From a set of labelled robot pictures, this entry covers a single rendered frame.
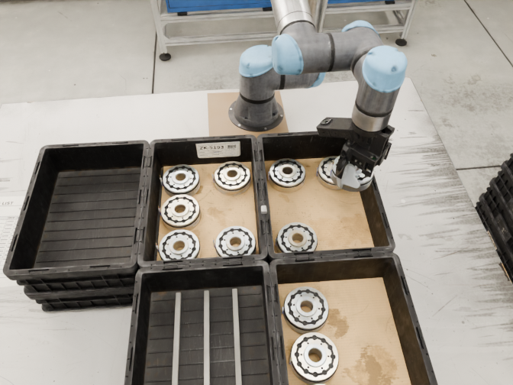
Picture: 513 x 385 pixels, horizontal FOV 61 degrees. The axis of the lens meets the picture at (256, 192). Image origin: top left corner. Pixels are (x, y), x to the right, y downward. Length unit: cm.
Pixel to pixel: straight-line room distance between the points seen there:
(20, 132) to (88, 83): 136
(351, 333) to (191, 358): 36
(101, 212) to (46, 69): 214
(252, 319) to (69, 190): 65
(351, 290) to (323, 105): 82
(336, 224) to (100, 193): 67
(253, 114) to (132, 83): 167
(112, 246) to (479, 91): 255
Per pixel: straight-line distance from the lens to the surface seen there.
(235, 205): 120
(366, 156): 94
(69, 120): 175
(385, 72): 81
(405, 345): 105
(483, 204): 215
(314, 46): 86
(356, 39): 90
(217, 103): 154
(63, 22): 374
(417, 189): 149
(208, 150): 126
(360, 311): 108
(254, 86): 136
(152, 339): 106
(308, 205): 121
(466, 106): 301
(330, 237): 116
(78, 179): 136
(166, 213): 117
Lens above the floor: 181
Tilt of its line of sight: 53 degrees down
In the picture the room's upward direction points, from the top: straight up
